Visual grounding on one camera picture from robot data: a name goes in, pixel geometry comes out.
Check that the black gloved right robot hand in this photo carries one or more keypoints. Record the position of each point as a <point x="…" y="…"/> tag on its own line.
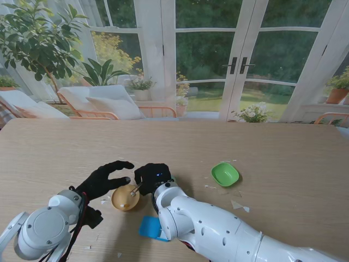
<point x="152" y="177"/>

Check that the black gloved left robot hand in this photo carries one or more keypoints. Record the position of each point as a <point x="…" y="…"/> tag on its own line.
<point x="98" y="183"/>

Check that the metal tweezers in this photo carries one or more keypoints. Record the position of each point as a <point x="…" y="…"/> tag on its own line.
<point x="137" y="187"/>

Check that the blue pill box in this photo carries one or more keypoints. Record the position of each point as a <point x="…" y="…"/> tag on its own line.
<point x="148" y="226"/>

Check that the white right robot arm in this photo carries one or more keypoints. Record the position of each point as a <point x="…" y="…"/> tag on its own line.
<point x="218" y="226"/>

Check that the yellow plastic dish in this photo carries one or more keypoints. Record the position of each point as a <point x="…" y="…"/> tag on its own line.
<point x="120" y="200"/>

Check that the green plastic dish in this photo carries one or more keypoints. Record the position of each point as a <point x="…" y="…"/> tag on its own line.
<point x="225" y="174"/>

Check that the white cushion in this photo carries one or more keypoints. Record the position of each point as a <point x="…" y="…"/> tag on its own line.
<point x="114" y="107"/>

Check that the yellow flowering potted plant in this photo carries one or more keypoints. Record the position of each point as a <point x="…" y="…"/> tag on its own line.
<point x="181" y="101"/>

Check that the flowering plant in white pot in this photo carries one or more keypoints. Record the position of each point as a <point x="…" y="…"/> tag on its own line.
<point x="141" y="90"/>

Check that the broad-leaf green plant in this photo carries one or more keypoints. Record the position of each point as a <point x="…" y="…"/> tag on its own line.
<point x="102" y="72"/>

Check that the white flower bush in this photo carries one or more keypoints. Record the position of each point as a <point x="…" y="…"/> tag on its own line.
<point x="252" y="113"/>

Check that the white french door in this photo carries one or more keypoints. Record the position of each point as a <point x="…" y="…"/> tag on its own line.
<point x="204" y="54"/>
<point x="283" y="54"/>

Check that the small potted green plant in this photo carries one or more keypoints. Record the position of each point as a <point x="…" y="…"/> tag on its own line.
<point x="6" y="83"/>

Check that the tall leafy potted tree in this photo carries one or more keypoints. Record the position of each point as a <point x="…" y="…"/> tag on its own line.
<point x="35" y="43"/>

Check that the terracotta potted plant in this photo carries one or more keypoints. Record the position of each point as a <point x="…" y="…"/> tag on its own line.
<point x="338" y="92"/>

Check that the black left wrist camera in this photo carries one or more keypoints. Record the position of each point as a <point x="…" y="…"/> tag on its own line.
<point x="94" y="217"/>

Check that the white lounge chair wooden frame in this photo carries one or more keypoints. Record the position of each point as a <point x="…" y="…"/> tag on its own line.
<point x="19" y="101"/>
<point x="109" y="94"/>

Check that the wooden armchair frame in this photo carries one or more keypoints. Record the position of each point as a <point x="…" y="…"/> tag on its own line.
<point x="327" y="116"/>

